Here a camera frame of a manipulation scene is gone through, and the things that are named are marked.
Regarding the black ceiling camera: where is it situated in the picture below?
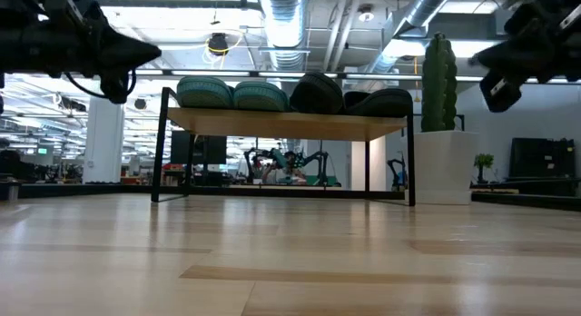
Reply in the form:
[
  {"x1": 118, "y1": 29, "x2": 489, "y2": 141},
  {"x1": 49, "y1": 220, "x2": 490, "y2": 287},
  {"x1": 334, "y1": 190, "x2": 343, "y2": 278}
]
[{"x1": 207, "y1": 32, "x2": 230, "y2": 57}]

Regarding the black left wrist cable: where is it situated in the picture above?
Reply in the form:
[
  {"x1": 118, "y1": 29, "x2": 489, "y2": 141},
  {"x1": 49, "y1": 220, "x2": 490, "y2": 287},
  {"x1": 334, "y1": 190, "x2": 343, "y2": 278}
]
[{"x1": 63, "y1": 69, "x2": 139, "y2": 102}]

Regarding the small green potted plant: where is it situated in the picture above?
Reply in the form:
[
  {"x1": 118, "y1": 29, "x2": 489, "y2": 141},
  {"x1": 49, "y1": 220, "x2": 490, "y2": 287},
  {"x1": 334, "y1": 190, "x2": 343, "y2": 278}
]
[{"x1": 473, "y1": 153, "x2": 496, "y2": 186}]

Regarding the yellow hanging cord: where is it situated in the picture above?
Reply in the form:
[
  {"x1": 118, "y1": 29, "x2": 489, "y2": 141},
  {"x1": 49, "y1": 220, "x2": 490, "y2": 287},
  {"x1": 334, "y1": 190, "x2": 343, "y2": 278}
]
[{"x1": 412, "y1": 56, "x2": 421, "y2": 104}]

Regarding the long ceiling light strip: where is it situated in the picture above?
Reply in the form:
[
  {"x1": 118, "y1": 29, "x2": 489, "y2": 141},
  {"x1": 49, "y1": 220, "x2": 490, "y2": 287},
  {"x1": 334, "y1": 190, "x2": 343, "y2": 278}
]
[{"x1": 131, "y1": 67, "x2": 581, "y2": 86}]

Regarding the black background monitor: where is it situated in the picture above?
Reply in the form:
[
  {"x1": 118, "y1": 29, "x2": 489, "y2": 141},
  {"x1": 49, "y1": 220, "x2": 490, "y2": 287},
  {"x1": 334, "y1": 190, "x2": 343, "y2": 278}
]
[{"x1": 170, "y1": 130, "x2": 228, "y2": 165}]

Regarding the green rubber slide sandal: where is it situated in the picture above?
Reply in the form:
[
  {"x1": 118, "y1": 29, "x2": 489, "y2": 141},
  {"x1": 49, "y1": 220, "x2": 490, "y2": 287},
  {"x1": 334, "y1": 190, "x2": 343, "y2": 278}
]
[
  {"x1": 175, "y1": 75, "x2": 236, "y2": 111},
  {"x1": 231, "y1": 81, "x2": 292, "y2": 114}
]

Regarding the black aluminium table frame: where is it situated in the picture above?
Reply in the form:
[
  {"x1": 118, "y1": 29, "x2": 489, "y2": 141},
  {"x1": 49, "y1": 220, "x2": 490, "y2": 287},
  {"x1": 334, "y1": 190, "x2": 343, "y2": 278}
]
[{"x1": 0, "y1": 182, "x2": 581, "y2": 213}]

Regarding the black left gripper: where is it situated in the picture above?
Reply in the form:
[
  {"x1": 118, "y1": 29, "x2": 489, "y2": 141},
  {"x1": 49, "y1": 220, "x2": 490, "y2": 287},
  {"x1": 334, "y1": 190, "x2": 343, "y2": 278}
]
[{"x1": 46, "y1": 0, "x2": 162, "y2": 105}]

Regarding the silver ceiling ventilation duct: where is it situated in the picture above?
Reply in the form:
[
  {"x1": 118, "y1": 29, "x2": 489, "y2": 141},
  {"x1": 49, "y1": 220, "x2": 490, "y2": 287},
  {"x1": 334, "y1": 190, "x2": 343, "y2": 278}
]
[
  {"x1": 362, "y1": 0, "x2": 458, "y2": 77},
  {"x1": 260, "y1": 0, "x2": 312, "y2": 76}
]

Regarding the white pillar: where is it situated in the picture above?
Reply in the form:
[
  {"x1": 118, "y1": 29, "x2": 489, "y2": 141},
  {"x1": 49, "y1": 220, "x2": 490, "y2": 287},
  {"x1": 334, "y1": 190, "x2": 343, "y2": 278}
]
[{"x1": 83, "y1": 97, "x2": 124, "y2": 185}]

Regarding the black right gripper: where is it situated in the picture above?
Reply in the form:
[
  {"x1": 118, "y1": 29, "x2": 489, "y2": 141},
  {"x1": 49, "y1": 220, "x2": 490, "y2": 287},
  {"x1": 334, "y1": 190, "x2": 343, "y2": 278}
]
[{"x1": 469, "y1": 0, "x2": 581, "y2": 114}]

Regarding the black rubber slide sandal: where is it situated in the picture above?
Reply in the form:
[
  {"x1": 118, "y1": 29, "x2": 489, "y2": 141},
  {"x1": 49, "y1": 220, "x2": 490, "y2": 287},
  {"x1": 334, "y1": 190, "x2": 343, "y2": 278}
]
[
  {"x1": 342, "y1": 87, "x2": 415, "y2": 119},
  {"x1": 289, "y1": 71, "x2": 345, "y2": 115}
]

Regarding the wooden shelf with black legs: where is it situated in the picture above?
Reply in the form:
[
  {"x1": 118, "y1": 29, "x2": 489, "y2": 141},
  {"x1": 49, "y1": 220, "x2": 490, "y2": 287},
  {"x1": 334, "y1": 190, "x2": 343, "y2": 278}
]
[{"x1": 150, "y1": 86, "x2": 417, "y2": 208}]

